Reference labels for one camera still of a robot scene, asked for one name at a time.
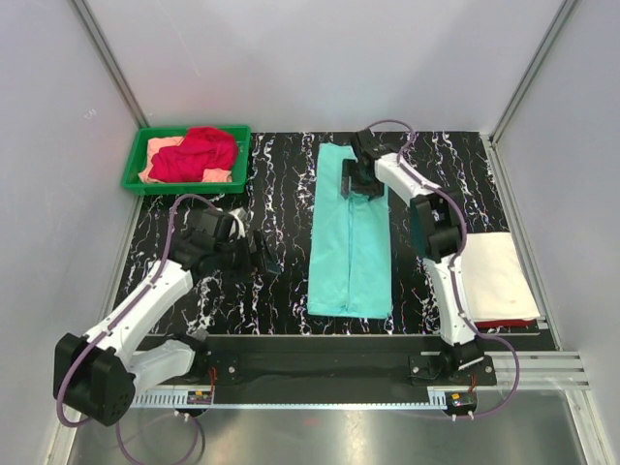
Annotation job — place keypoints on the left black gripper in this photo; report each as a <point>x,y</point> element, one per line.
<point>258,259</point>

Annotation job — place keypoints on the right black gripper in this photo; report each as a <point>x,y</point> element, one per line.
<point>373,191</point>

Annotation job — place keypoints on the teal t-shirt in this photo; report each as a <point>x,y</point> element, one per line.
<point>350,259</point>

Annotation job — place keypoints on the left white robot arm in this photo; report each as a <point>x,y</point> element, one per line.
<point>99,373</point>

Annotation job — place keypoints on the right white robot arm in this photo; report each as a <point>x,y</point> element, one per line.
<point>439,238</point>

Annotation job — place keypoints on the black marble pattern mat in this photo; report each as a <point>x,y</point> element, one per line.
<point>279,199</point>

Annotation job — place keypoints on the peach t-shirt in bin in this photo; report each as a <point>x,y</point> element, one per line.
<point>153,148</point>

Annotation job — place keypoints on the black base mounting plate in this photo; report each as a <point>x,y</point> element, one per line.
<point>420,360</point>

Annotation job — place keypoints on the red t-shirt in bin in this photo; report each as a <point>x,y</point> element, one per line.
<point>202,148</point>

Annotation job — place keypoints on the green plastic bin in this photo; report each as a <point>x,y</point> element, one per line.
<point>138,157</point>

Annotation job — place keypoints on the folded white t-shirt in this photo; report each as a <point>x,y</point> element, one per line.
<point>495,286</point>

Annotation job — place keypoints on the folded red t-shirt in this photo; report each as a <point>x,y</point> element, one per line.
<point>519,323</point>

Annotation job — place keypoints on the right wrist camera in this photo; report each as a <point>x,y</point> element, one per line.
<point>366,148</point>

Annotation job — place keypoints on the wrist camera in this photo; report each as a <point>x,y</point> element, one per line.
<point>366,148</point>
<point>219,224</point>

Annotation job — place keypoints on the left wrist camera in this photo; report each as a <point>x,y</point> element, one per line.
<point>219,224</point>

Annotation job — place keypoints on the aluminium frame rail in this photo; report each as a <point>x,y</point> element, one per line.
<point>529,369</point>

